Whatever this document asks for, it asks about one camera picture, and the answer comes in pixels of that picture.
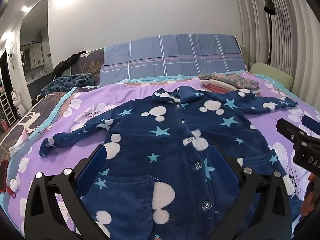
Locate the white cat figurine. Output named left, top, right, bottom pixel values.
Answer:
left=10, top=88, right=26, bottom=117

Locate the green pillow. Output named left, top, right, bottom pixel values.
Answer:
left=249, top=62, right=294, bottom=90

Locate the red phone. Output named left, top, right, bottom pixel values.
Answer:
left=0, top=160, right=9, bottom=193

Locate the blue fleece star-print jacket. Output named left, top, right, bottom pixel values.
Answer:
left=39, top=85, right=298, bottom=240

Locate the white ladder shelf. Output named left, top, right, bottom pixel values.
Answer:
left=0, top=90, right=15, bottom=127

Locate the folded pink garment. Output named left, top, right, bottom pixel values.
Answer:
left=204, top=84, right=238, bottom=93

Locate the wall cabinet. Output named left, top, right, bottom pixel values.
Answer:
left=20, top=42, right=45, bottom=70

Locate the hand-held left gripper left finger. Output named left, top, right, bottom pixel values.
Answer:
left=24, top=144, right=112, bottom=240

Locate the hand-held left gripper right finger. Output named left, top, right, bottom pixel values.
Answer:
left=209, top=144, right=293, bottom=240

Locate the blue plaid headboard cover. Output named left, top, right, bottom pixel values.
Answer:
left=99, top=33, right=248, bottom=85

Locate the crumpled blue blanket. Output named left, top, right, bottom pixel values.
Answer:
left=41, top=73, right=95, bottom=97

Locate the folded floral garment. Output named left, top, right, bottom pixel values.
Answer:
left=199, top=72, right=260, bottom=92

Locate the person's right hand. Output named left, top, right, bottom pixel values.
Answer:
left=299, top=174, right=317, bottom=217

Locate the small white toy red strap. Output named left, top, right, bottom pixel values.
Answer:
left=9, top=174, right=21, bottom=198

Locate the white round wall device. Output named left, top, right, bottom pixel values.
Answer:
left=6, top=46, right=15, bottom=67

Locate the black floor lamp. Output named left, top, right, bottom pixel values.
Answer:
left=264, top=0, right=277, bottom=65

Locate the black garment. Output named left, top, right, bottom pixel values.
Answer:
left=54, top=51, right=87, bottom=77

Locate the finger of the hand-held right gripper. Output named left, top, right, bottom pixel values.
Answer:
left=301, top=115, right=320, bottom=139
left=276, top=118, right=307, bottom=143

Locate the purple floral bedsheet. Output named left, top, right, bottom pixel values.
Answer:
left=0, top=72, right=320, bottom=240

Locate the white pleated curtain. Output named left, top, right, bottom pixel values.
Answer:
left=234, top=0, right=320, bottom=105

